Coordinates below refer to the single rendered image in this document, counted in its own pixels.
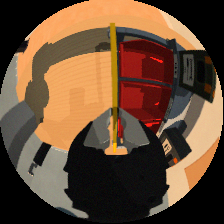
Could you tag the yellow long bar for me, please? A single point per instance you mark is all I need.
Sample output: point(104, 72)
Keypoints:
point(114, 81)

